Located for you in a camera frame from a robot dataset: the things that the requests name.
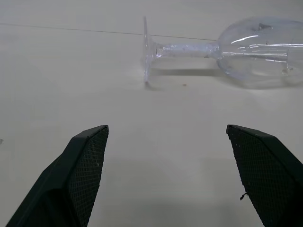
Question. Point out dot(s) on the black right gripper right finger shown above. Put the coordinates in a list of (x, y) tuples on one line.
[(270, 175)]

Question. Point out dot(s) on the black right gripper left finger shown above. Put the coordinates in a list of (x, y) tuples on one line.
[(61, 179)]

